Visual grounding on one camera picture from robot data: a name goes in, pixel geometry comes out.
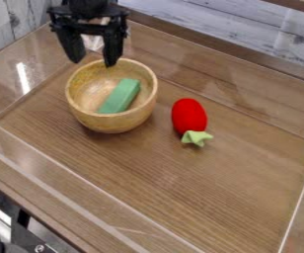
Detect clear acrylic tray walls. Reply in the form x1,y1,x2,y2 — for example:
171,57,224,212
0,14,304,253

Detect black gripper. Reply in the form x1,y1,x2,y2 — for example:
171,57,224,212
49,0,129,67

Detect light wooden bowl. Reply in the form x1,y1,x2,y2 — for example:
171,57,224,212
65,58,159,133

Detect black table leg frame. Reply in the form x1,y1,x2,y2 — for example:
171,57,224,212
12,210,57,253

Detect clear acrylic corner bracket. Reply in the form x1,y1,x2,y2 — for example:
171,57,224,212
83,35,104,51

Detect red plush strawberry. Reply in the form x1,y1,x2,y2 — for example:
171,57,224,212
171,98,213,147

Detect green rectangular block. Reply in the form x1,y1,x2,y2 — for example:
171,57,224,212
99,79,141,114

